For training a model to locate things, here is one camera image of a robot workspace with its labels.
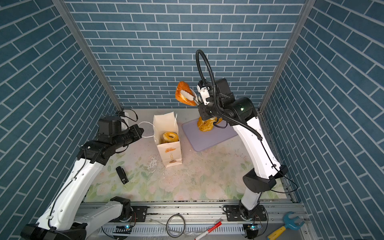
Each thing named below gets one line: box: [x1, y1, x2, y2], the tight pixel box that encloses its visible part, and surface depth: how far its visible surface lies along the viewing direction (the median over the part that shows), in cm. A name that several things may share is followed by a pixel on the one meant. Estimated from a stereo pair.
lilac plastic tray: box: [181, 119, 238, 152], surface depth 106 cm
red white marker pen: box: [194, 219, 223, 240], surface depth 71 cm
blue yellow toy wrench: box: [267, 211, 305, 240], surface depth 71 cm
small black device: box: [115, 166, 129, 185], surface depth 85 cm
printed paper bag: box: [153, 112, 171, 168], surface depth 84 cm
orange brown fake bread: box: [175, 81, 197, 106], surface depth 74 cm
